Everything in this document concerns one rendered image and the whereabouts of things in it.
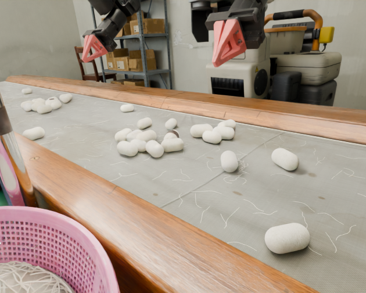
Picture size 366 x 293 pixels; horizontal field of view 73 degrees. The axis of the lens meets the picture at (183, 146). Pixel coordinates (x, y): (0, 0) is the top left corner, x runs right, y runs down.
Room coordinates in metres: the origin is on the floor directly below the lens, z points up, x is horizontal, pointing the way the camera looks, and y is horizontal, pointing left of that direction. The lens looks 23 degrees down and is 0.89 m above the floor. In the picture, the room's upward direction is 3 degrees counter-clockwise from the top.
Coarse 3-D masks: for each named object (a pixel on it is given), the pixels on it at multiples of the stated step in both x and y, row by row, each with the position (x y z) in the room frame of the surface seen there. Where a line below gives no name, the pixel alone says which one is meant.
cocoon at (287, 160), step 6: (276, 150) 0.28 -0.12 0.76; (282, 150) 0.28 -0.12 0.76; (276, 156) 0.28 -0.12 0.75; (282, 156) 0.27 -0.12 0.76; (288, 156) 0.26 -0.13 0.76; (294, 156) 0.26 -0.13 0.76; (276, 162) 0.28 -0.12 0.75; (282, 162) 0.26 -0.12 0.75; (288, 162) 0.26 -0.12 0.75; (294, 162) 0.26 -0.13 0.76; (288, 168) 0.26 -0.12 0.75; (294, 168) 0.26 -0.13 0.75
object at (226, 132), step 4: (216, 128) 0.38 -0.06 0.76; (220, 128) 0.38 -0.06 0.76; (224, 128) 0.38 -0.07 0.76; (228, 128) 0.37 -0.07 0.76; (232, 128) 0.38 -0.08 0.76; (216, 132) 0.38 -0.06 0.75; (220, 132) 0.37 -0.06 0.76; (224, 132) 0.37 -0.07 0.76; (228, 132) 0.37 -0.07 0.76; (232, 132) 0.37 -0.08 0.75; (224, 136) 0.37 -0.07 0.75; (228, 136) 0.37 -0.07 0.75; (232, 136) 0.37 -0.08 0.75
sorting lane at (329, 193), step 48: (48, 96) 0.88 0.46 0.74; (48, 144) 0.40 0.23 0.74; (96, 144) 0.39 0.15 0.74; (192, 144) 0.37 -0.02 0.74; (240, 144) 0.35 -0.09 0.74; (288, 144) 0.34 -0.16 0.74; (336, 144) 0.33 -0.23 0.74; (144, 192) 0.23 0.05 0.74; (192, 192) 0.23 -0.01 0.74; (240, 192) 0.22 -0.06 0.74; (288, 192) 0.22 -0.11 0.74; (336, 192) 0.21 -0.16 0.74; (240, 240) 0.16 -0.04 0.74; (336, 240) 0.15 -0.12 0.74; (336, 288) 0.11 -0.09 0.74
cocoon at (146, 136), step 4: (144, 132) 0.38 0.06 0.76; (148, 132) 0.38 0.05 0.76; (152, 132) 0.38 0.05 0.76; (136, 136) 0.37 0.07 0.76; (140, 136) 0.37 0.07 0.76; (144, 136) 0.37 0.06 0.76; (148, 136) 0.37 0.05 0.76; (152, 136) 0.38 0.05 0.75; (156, 136) 0.38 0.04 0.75; (144, 140) 0.36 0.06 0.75; (148, 140) 0.37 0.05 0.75
